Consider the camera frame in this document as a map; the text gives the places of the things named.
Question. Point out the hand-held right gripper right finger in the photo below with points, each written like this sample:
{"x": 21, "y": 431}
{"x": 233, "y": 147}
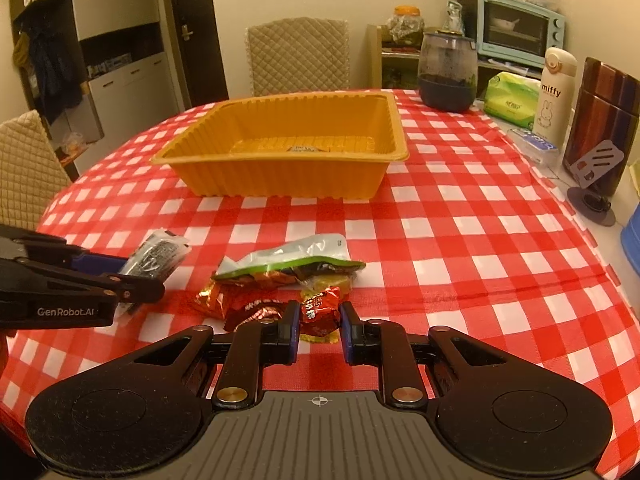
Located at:
{"x": 346, "y": 335}

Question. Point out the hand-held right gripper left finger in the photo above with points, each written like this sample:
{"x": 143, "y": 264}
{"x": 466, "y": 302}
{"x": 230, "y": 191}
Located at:
{"x": 295, "y": 332}

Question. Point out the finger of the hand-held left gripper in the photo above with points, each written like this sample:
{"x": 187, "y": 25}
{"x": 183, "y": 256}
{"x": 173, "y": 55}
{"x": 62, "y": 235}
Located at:
{"x": 135, "y": 291}
{"x": 95, "y": 263}

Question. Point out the small red candy wrapper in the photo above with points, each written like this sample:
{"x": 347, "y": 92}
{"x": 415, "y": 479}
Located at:
{"x": 320, "y": 312}

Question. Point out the long red candy wrapper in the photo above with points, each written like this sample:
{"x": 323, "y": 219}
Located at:
{"x": 252, "y": 312}

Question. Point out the yellow snack packet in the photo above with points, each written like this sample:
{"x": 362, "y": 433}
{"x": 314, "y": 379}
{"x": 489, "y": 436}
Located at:
{"x": 325, "y": 280}

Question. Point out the green and silver snack packet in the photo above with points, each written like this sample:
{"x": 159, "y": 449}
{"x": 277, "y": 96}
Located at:
{"x": 285, "y": 260}

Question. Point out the red gold candy wrapper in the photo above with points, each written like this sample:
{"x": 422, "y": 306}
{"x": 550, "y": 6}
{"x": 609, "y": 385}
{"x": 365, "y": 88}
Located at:
{"x": 215, "y": 297}

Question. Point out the orange plastic tray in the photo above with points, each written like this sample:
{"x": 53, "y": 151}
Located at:
{"x": 280, "y": 175}

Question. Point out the beige quilted chair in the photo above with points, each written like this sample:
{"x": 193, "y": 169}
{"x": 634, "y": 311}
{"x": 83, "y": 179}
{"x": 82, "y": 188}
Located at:
{"x": 297, "y": 57}
{"x": 25, "y": 175}

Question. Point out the red checkered tablecloth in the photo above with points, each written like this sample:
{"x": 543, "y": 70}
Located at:
{"x": 450, "y": 260}

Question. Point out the dark hanging clothes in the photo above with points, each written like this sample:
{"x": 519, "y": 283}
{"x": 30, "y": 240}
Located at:
{"x": 47, "y": 70}

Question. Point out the white cabinet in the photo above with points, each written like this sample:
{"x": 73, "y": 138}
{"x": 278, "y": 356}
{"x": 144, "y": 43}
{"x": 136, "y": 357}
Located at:
{"x": 120, "y": 10}

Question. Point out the dark wooden door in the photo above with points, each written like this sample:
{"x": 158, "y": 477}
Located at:
{"x": 197, "y": 20}

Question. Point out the blue and white small pack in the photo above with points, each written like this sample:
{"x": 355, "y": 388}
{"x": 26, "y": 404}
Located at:
{"x": 534, "y": 145}

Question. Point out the glass jar with dark contents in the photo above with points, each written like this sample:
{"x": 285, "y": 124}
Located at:
{"x": 446, "y": 77}

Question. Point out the wooden shelf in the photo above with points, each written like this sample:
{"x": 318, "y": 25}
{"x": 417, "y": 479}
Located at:
{"x": 374, "y": 60}

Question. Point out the green tissue pack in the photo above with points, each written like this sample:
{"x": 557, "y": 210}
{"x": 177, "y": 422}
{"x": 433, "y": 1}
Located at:
{"x": 512, "y": 102}

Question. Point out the blue plastic container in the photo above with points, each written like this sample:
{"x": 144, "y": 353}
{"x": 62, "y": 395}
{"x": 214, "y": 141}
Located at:
{"x": 632, "y": 245}

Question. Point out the grey phone stand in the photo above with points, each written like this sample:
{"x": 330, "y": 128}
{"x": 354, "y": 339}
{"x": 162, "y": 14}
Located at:
{"x": 597, "y": 160}

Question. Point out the white bottle with rabbit print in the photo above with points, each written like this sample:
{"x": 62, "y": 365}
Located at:
{"x": 552, "y": 105}

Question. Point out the jar with orange lid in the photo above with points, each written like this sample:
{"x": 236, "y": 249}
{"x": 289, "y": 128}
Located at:
{"x": 405, "y": 25}

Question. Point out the dark red striped flask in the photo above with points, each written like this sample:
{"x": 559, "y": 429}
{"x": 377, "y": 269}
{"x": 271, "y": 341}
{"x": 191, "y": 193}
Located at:
{"x": 605, "y": 110}

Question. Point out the light blue toaster oven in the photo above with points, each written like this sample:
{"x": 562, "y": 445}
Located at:
{"x": 552, "y": 25}

